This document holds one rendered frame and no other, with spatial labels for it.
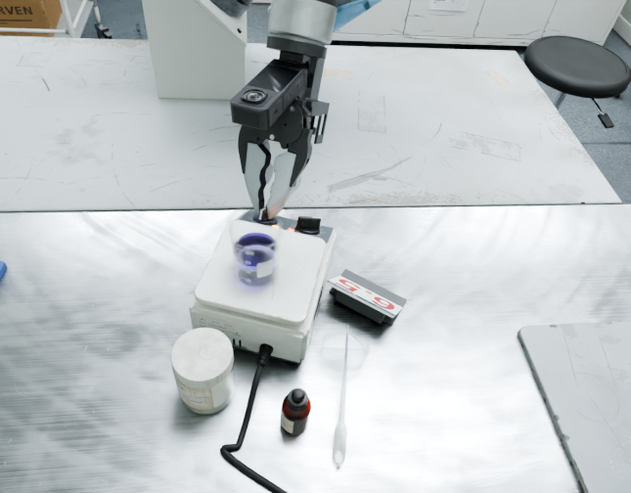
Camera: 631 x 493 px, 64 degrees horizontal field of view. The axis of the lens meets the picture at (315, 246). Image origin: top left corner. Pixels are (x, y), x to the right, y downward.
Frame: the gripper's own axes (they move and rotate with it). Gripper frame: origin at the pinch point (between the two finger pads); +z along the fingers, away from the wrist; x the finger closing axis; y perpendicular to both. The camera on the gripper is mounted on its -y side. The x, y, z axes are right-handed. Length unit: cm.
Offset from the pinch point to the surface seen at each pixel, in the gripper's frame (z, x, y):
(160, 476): 21.7, -4.4, -23.0
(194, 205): 3.9, 12.8, 4.4
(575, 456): 14.8, -41.3, -4.4
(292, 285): 4.4, -9.1, -9.4
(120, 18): -25, 198, 196
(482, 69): -24, -16, 60
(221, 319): 8.8, -3.5, -13.7
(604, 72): -34, -47, 136
